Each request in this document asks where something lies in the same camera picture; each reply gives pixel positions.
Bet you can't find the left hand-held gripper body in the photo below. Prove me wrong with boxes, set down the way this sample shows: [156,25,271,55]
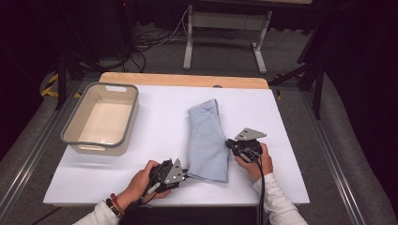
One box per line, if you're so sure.
[145,157,187,196]

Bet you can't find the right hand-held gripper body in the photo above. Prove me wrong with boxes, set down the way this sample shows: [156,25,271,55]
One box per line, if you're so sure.
[232,127,268,164]

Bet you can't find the light blue tank top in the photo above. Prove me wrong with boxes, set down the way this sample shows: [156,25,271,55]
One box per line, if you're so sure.
[186,98,231,184]

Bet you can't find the beige basket with grey rim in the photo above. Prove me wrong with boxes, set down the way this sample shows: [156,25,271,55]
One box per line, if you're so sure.
[60,82,140,157]

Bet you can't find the person's right hand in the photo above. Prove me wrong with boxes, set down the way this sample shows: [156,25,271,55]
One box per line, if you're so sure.
[234,142,274,183]

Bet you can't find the person's left hand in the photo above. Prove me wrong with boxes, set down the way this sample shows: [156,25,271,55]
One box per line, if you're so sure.
[115,159,173,210]

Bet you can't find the person's dark clothing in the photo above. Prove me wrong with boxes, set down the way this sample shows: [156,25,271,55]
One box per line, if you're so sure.
[120,205,259,225]

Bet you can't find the white table board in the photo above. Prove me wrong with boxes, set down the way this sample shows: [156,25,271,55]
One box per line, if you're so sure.
[42,84,311,208]

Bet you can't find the wooden table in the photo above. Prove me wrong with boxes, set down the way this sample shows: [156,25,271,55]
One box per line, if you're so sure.
[99,71,270,90]

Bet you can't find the black metal stand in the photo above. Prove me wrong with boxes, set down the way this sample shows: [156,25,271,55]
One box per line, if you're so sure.
[55,51,104,111]
[268,18,327,121]

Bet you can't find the yellow black hazard tape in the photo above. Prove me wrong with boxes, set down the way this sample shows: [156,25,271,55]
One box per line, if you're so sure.
[39,73,83,98]

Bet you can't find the left hand-held gripper black cable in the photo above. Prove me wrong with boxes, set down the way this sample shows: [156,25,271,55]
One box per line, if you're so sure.
[133,187,161,209]

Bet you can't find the hand-held gripper black cable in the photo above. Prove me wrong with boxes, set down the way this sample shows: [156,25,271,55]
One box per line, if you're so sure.
[254,156,267,225]
[133,187,161,209]

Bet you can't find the right hand-held gripper black cable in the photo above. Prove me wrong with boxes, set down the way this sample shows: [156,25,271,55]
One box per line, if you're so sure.
[254,156,267,225]

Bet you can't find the bead bracelets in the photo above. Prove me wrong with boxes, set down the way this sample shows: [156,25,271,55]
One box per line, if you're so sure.
[105,192,126,219]

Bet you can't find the aluminium floor rail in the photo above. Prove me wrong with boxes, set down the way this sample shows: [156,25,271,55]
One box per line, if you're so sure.
[0,79,85,218]
[299,90,367,225]

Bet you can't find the grey metal desk frame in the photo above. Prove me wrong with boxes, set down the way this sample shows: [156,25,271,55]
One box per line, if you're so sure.
[182,4,273,75]

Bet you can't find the white hanging cable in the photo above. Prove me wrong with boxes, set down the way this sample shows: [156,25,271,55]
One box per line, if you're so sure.
[168,6,191,41]

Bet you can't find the bundle of floor cables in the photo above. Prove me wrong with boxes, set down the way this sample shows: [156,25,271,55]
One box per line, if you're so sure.
[125,27,189,73]

